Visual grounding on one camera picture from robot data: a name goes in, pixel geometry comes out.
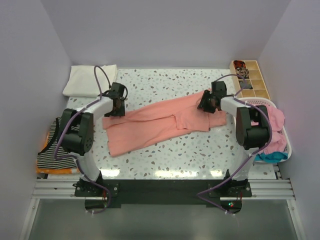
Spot wooden compartment organizer box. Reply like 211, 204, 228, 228
229, 60, 271, 100

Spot blue garment in basket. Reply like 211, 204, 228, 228
254, 151, 289, 164

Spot aluminium rail frame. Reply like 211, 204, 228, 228
32, 178, 295, 200

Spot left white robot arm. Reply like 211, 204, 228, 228
56, 82, 128, 196

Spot white laundry basket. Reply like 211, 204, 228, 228
240, 97, 292, 164

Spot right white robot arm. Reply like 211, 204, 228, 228
197, 81, 272, 197

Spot folded orange t shirt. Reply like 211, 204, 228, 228
36, 135, 80, 175

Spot light pink garment in basket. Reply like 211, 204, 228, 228
259, 105, 287, 154

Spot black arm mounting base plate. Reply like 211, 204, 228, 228
73, 179, 253, 211

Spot salmon pink t shirt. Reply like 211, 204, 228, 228
102, 92, 227, 157

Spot rolled dark socks in organizer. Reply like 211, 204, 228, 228
233, 60, 250, 79

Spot black white striped shirt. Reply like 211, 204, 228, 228
36, 117, 76, 170

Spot folded white t shirt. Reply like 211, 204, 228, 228
62, 64, 118, 98

